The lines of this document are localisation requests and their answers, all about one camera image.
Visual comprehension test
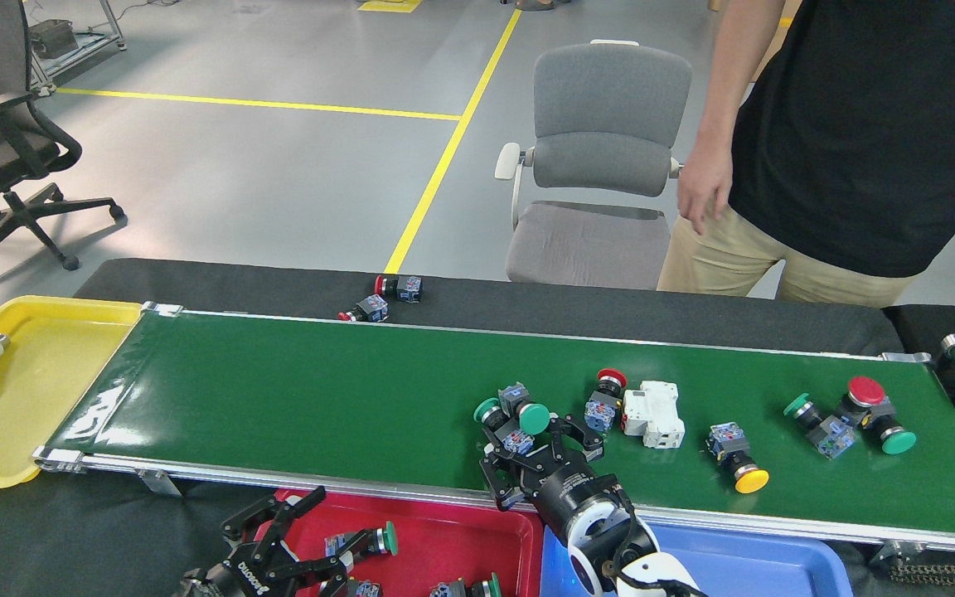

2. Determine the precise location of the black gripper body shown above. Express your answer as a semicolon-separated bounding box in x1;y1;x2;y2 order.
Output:
179;557;284;597
531;460;623;540

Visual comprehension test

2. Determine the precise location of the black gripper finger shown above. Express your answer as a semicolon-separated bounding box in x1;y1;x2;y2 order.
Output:
479;448;545;511
222;486;327;565
540;413;607;467
274;547;354;597

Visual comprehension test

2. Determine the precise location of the white circuit breaker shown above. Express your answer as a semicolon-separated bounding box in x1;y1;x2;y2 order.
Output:
621;380;686;450

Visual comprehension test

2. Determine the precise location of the red plastic tray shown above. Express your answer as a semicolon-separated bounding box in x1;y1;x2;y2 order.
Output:
252;488;545;597

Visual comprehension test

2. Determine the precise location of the blue plastic tray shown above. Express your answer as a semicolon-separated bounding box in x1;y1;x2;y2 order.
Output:
539;521;856;597

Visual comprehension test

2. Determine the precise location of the yellow plastic tray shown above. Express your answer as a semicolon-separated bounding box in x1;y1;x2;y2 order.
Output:
0;295;144;489

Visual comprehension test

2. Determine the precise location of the person's right hand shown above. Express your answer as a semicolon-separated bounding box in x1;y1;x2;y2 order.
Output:
676;143;734;236

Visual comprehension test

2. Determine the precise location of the grey office chair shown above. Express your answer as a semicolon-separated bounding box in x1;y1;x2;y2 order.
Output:
493;39;693;292

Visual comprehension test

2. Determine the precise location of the person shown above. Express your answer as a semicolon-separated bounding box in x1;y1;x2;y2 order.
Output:
657;0;955;310

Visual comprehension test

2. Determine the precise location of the metal rack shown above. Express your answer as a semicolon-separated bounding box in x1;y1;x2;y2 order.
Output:
26;0;128;84

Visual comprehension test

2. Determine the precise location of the dark equipment box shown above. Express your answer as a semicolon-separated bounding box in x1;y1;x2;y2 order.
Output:
28;18;80;60

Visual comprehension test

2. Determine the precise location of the green conveyor belt with chain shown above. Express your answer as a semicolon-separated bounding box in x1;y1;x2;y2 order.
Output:
32;302;955;581

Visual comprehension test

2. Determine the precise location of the small red button switch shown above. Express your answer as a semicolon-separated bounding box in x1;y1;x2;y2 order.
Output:
337;294;390;324

